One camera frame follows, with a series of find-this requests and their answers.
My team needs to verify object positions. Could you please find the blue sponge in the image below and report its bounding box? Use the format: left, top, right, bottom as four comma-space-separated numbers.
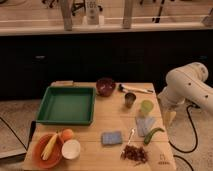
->
101, 131, 123, 145

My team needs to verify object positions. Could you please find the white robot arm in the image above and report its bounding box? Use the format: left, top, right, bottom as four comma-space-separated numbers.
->
157, 62, 213, 127

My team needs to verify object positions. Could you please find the green plastic tray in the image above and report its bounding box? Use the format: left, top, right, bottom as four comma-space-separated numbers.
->
36, 86, 96, 125

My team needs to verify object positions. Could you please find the light green plastic cup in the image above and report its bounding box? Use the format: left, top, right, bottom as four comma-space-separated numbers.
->
140, 100, 154, 117

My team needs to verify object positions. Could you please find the green chili pepper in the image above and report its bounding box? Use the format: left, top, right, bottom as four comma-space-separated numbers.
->
143, 127, 165, 145

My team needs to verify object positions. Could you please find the metal spoon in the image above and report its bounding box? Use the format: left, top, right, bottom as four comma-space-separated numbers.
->
121, 128, 136, 156

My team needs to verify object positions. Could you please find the small metal cup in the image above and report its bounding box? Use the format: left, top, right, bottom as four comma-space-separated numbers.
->
125, 92, 136, 108

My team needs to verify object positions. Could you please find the pile of dried red bits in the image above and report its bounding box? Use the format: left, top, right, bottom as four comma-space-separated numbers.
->
121, 145, 148, 164

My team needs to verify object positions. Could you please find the dark red bowl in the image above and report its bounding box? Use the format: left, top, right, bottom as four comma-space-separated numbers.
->
96, 78, 116, 97

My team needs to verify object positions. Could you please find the orange fruit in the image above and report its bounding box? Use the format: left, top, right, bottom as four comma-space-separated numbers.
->
61, 129, 74, 141

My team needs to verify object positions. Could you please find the yellow corn cob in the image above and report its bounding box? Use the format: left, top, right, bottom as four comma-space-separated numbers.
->
41, 133, 58, 160

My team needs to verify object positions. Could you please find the black power cable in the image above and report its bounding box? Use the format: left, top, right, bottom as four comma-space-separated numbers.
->
168, 104, 200, 171

